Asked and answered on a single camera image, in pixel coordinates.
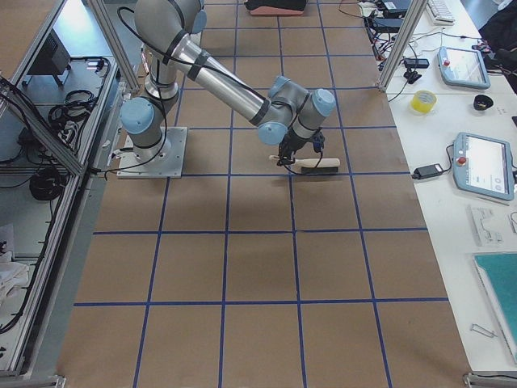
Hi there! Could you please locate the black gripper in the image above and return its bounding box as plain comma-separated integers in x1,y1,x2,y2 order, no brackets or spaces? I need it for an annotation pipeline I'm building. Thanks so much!
276,129,325,166

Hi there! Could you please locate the beige hand brush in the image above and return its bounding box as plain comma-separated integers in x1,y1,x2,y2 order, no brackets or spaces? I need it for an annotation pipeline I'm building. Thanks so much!
268,155,341,175

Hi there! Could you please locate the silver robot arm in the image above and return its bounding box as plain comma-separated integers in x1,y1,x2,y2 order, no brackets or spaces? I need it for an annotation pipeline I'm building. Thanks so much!
129,0,336,166

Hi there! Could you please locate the black lined trash bin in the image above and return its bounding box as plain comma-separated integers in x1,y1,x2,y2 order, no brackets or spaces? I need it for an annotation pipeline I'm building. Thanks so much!
244,0,308,16

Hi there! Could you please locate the black power adapter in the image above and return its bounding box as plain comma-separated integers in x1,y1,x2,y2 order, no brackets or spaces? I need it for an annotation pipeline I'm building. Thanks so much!
411,163,444,180

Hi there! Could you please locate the yellow tape roll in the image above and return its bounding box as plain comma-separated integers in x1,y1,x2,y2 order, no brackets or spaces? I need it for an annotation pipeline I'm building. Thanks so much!
410,90,437,115

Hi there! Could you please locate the blue teach pendant far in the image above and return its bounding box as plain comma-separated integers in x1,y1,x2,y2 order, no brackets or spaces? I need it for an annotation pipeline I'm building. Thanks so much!
437,46,491,90

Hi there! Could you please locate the blue teach pendant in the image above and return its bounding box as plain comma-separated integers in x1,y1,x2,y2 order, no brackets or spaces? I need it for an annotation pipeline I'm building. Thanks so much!
452,132,515,201
437,46,491,90

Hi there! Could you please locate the blue teach pendant near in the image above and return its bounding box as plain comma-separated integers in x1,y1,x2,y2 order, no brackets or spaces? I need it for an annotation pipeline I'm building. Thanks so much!
452,132,515,201

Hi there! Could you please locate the black small bowl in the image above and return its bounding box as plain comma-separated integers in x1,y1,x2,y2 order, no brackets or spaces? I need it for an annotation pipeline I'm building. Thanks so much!
473,94,494,112

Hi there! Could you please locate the teal cutting mat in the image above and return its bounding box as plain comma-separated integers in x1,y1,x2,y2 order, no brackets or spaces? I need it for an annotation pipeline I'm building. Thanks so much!
473,252,516,362

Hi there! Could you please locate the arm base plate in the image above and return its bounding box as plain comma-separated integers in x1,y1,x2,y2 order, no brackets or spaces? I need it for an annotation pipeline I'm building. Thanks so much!
116,126,188,179

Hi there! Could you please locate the aluminium frame post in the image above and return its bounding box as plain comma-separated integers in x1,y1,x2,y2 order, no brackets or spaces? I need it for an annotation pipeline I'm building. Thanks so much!
377,0,427,91

